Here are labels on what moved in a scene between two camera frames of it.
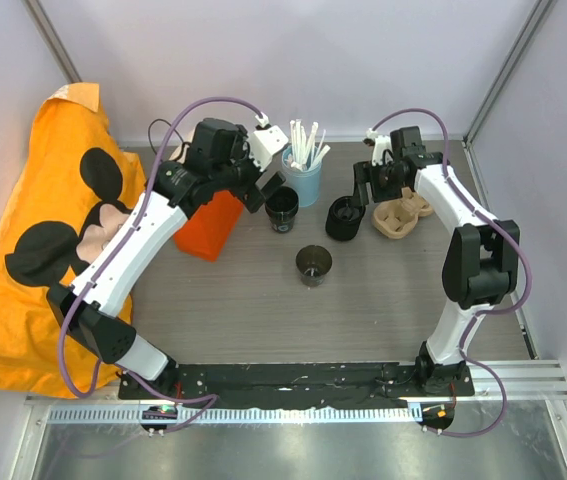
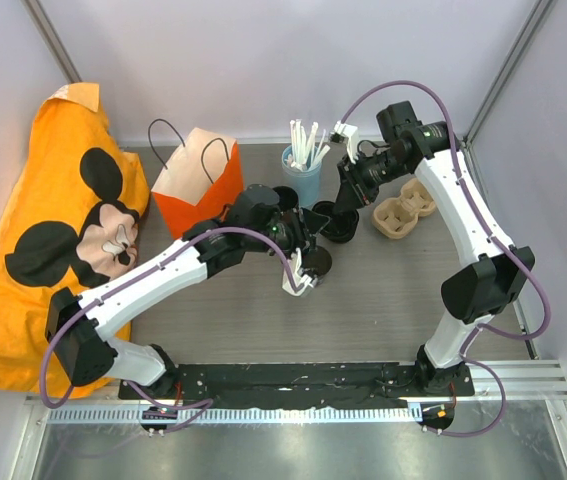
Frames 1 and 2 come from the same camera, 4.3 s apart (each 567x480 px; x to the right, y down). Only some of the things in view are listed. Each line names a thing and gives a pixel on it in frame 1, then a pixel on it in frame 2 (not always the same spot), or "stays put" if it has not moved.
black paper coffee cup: x=312 y=263 stays put
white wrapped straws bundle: x=306 y=153 stays put
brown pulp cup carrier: x=397 y=218 stays put
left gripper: x=256 y=197 -> x=304 y=222
